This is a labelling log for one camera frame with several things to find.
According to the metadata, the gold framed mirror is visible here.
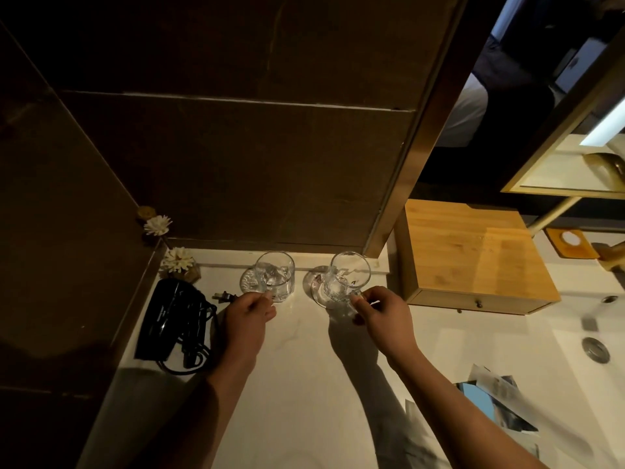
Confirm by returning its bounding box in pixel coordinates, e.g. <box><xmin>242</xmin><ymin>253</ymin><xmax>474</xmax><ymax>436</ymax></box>
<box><xmin>501</xmin><ymin>41</ymin><xmax>625</xmax><ymax>200</ymax></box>

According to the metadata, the metal sink drain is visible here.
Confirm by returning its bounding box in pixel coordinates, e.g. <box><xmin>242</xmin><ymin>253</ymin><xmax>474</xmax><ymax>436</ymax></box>
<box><xmin>582</xmin><ymin>337</ymin><xmax>610</xmax><ymax>364</ymax></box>

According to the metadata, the white flower diffuser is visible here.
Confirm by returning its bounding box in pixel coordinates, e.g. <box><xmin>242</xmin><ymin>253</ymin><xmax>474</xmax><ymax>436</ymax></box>
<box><xmin>160</xmin><ymin>246</ymin><xmax>202</xmax><ymax>284</ymax></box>

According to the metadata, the black hair dryer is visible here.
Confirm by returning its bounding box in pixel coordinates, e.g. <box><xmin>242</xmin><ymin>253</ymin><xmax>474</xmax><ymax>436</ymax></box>
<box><xmin>134</xmin><ymin>278</ymin><xmax>208</xmax><ymax>362</ymax></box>

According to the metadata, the wooden tray with round hole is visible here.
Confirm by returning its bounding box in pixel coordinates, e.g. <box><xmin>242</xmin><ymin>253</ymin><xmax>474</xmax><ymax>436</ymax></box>
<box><xmin>545</xmin><ymin>228</ymin><xmax>601</xmax><ymax>260</ymax></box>

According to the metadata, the gold faucet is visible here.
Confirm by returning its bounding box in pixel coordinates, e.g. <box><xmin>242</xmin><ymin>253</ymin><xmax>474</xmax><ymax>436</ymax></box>
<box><xmin>591</xmin><ymin>239</ymin><xmax>625</xmax><ymax>290</ymax></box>

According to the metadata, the dark wooden frame post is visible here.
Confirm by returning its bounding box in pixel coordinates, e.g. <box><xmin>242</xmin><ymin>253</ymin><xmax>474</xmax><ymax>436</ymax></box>
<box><xmin>363</xmin><ymin>0</ymin><xmax>472</xmax><ymax>259</ymax></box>

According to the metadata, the black hair dryer cable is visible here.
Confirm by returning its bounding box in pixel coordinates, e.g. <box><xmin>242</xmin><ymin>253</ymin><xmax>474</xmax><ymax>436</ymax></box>
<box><xmin>159</xmin><ymin>294</ymin><xmax>219</xmax><ymax>377</ymax></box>

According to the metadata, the white sink basin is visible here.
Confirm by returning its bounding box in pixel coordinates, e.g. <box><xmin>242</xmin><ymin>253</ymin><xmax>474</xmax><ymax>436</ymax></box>
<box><xmin>549</xmin><ymin>283</ymin><xmax>625</xmax><ymax>469</ymax></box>

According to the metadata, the wooden drawer box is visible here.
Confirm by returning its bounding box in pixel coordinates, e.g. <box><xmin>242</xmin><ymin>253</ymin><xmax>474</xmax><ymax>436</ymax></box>
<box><xmin>394</xmin><ymin>198</ymin><xmax>562</xmax><ymax>316</ymax></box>

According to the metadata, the bed with white sheet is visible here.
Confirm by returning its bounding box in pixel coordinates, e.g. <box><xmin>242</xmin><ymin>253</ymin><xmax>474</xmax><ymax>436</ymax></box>
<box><xmin>434</xmin><ymin>72</ymin><xmax>490</xmax><ymax>149</ymax></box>

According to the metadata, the person's left forearm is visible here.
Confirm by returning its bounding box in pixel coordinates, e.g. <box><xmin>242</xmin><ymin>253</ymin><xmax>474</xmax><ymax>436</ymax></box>
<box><xmin>128</xmin><ymin>357</ymin><xmax>258</xmax><ymax>469</ymax></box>

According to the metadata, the blue toiletry packet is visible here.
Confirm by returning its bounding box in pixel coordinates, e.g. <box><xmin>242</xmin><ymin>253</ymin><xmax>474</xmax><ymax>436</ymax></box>
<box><xmin>455</xmin><ymin>381</ymin><xmax>539</xmax><ymax>435</ymax></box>

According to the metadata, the person's right forearm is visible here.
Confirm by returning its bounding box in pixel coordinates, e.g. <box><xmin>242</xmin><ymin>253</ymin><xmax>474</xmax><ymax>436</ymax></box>
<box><xmin>388</xmin><ymin>348</ymin><xmax>550</xmax><ymax>469</ymax></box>

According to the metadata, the brass mirror support bar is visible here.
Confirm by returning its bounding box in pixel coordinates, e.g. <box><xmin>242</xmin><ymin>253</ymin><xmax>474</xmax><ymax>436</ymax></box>
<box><xmin>527</xmin><ymin>195</ymin><xmax>583</xmax><ymax>236</ymax></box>

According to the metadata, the grey toiletry packet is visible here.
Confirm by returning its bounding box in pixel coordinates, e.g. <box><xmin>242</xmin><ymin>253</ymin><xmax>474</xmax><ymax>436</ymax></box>
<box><xmin>401</xmin><ymin>399</ymin><xmax>452</xmax><ymax>469</ymax></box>

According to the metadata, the person's right hand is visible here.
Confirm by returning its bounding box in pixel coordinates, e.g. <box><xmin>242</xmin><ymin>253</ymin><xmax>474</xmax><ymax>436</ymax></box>
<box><xmin>349</xmin><ymin>286</ymin><xmax>420</xmax><ymax>363</ymax></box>

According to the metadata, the person's left hand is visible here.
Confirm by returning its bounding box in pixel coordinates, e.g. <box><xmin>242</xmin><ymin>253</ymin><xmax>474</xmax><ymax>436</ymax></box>
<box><xmin>220</xmin><ymin>290</ymin><xmax>277</xmax><ymax>367</ymax></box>

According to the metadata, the clear drinking glass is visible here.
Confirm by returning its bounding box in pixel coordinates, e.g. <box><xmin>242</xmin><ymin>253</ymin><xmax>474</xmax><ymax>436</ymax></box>
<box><xmin>254</xmin><ymin>251</ymin><xmax>296</xmax><ymax>304</ymax></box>
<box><xmin>322</xmin><ymin>251</ymin><xmax>372</xmax><ymax>304</ymax></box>

